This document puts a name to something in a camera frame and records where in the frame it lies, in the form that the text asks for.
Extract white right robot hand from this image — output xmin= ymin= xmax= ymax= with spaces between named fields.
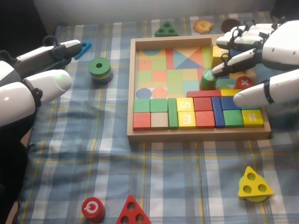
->
xmin=211 ymin=15 xmax=299 ymax=111

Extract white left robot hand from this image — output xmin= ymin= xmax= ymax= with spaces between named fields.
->
xmin=0 ymin=35 xmax=83 ymax=128

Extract red cylinder block plus sign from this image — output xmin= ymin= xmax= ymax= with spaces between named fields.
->
xmin=234 ymin=76 xmax=255 ymax=91

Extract green cylinder block letter N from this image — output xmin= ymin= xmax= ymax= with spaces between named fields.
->
xmin=199 ymin=69 xmax=218 ymax=91

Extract dark blue cube block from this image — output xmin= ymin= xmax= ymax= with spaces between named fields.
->
xmin=228 ymin=48 xmax=248 ymax=61

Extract blue triangle block three holes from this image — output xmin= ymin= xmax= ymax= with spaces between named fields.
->
xmin=74 ymin=42 xmax=92 ymax=60

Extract yellow cube block number 5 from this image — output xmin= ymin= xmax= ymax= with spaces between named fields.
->
xmin=211 ymin=45 xmax=230 ymax=69

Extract green triangle block three holes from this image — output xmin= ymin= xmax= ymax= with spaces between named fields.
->
xmin=154 ymin=20 xmax=179 ymax=37

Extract red round disc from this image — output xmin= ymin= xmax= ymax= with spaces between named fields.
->
xmin=81 ymin=197 xmax=106 ymax=223

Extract yellow triangle block three holes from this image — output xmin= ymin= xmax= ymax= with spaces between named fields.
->
xmin=237 ymin=166 xmax=275 ymax=199

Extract red triangle block three holes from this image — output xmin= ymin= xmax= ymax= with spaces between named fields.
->
xmin=116 ymin=195 xmax=151 ymax=224

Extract round brown chocolate biscuit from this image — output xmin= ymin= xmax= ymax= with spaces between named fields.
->
xmin=221 ymin=18 xmax=241 ymax=34

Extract black fabric screen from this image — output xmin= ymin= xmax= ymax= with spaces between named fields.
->
xmin=0 ymin=0 xmax=50 ymax=47

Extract tan flower-shaped biscuit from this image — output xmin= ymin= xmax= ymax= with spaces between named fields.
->
xmin=192 ymin=20 xmax=214 ymax=35

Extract blue plaid table cloth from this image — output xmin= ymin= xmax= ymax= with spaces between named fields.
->
xmin=17 ymin=11 xmax=299 ymax=224

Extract wooden tray with printed pattern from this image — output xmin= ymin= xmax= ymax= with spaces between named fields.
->
xmin=127 ymin=32 xmax=271 ymax=142

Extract blue wooden ring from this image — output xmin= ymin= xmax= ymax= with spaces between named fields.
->
xmin=91 ymin=74 xmax=113 ymax=81

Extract red wooden ring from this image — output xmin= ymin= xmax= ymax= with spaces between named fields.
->
xmin=92 ymin=69 xmax=114 ymax=84

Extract green wooden ring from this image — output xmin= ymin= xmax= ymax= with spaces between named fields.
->
xmin=88 ymin=57 xmax=111 ymax=75

